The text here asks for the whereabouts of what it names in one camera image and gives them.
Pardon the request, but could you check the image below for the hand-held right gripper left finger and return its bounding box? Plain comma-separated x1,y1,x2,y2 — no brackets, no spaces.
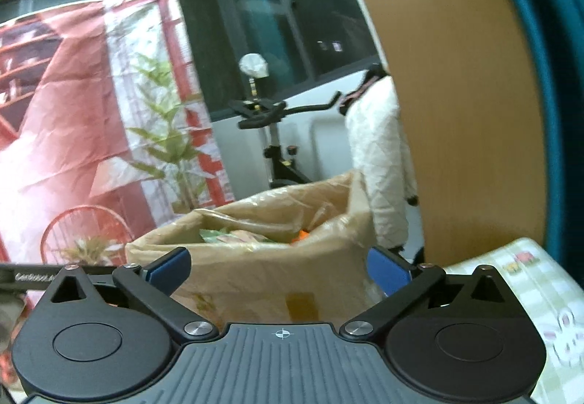
38,247,220,342

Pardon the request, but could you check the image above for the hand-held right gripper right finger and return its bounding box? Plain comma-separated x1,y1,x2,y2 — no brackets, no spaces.
339,246,512,343

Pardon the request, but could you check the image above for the orange snack bag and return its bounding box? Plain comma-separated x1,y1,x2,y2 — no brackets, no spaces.
291,227,316,246

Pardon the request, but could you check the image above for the taped cardboard box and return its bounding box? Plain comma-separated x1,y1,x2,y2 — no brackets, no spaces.
124,170,389,328

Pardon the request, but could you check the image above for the white quilted jacket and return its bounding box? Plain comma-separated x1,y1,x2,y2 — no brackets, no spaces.
339,65,421,252

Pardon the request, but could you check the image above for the red printed backdrop cloth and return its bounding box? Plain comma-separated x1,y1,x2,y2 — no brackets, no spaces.
0,0,237,265

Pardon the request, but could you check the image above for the green checkered tablecloth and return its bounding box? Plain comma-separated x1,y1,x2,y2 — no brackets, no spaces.
444,237,584,404

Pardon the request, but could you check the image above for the black exercise bike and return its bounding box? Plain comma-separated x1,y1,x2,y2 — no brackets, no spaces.
227,76,344,194

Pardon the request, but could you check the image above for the wooden panel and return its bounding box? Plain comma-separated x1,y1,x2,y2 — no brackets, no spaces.
325,0,549,269

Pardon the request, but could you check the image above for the white crumpled cover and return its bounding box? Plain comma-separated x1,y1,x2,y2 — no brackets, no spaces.
239,53,270,79

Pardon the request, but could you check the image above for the teal curtain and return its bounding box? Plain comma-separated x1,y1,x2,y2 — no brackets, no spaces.
473,0,584,279

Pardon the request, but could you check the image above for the dark glass window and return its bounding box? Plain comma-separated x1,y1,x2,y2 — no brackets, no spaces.
214,0,380,91

